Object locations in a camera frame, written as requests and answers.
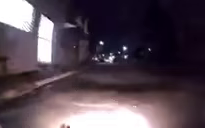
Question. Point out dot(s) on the dark asphalt road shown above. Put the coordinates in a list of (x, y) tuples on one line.
[(123, 93)]

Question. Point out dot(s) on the grey building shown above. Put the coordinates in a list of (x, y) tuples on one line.
[(71, 43)]

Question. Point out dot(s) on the grey concrete pavement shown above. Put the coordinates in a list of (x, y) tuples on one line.
[(26, 85)]

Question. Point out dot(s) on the grey wall with lit openings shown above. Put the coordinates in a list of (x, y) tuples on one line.
[(20, 46)]

